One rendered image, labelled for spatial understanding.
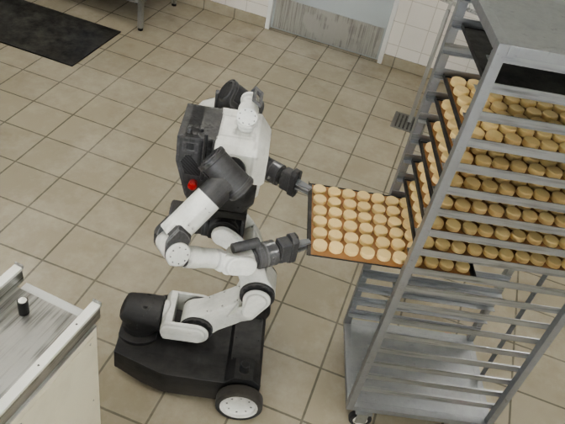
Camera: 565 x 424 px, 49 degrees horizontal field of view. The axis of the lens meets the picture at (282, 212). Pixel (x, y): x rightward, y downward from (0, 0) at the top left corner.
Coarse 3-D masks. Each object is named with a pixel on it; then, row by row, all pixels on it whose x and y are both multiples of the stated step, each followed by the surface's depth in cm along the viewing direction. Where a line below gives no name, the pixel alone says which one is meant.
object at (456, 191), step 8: (448, 192) 193; (456, 192) 193; (464, 192) 193; (472, 192) 193; (480, 192) 193; (488, 200) 195; (496, 200) 194; (504, 200) 194; (512, 200) 194; (520, 200) 194; (528, 200) 194; (536, 200) 194; (536, 208) 196; (544, 208) 195; (552, 208) 195; (560, 208) 195
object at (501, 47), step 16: (496, 48) 160; (496, 64) 162; (480, 80) 168; (480, 96) 168; (480, 112) 171; (464, 128) 175; (464, 144) 178; (448, 160) 184; (448, 176) 186; (432, 208) 194; (432, 224) 198; (416, 240) 203; (416, 256) 207; (400, 272) 216; (400, 288) 218; (384, 320) 229; (384, 336) 235; (368, 352) 243; (368, 368) 248; (352, 400) 263
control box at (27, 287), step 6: (24, 288) 198; (30, 288) 199; (36, 288) 199; (36, 294) 197; (42, 294) 198; (48, 294) 198; (48, 300) 196; (54, 300) 197; (60, 300) 197; (60, 306) 195; (66, 306) 196; (72, 306) 196; (72, 312) 194; (78, 312) 195
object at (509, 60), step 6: (504, 60) 164; (510, 60) 164; (516, 60) 164; (522, 60) 164; (528, 60) 164; (528, 66) 165; (534, 66) 165; (540, 66) 165; (546, 66) 165; (552, 66) 165; (558, 66) 165; (564, 66) 165; (558, 72) 166; (564, 72) 166
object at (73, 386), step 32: (0, 320) 188; (32, 320) 190; (64, 320) 192; (0, 352) 180; (32, 352) 181; (96, 352) 200; (0, 384) 172; (64, 384) 186; (96, 384) 209; (32, 416) 175; (64, 416) 195; (96, 416) 221
